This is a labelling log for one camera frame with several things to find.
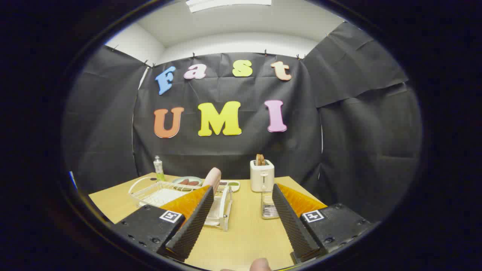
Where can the clear bottle with green liquid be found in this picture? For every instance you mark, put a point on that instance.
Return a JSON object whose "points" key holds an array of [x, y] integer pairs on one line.
{"points": [[159, 169]]}

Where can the pink plate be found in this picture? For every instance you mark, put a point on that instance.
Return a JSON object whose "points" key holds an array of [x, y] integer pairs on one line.
{"points": [[212, 177]]}

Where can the white divided dish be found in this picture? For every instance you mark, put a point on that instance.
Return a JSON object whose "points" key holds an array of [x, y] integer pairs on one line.
{"points": [[233, 184]]}

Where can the brown toast slices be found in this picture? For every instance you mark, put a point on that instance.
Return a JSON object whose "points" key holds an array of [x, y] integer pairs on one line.
{"points": [[260, 159]]}

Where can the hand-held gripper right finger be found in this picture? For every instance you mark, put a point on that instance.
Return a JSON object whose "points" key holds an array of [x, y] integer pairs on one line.
{"points": [[295, 229]]}

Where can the pale green plate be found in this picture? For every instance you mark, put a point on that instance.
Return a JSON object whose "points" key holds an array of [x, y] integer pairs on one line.
{"points": [[188, 178]]}

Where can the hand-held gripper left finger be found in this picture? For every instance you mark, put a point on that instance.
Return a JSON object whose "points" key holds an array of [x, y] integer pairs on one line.
{"points": [[192, 226]]}

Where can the ceiling light panel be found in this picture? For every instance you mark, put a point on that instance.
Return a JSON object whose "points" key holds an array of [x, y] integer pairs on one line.
{"points": [[226, 4]]}

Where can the white toaster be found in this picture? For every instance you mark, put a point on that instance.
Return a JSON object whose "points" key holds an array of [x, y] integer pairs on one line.
{"points": [[261, 177]]}

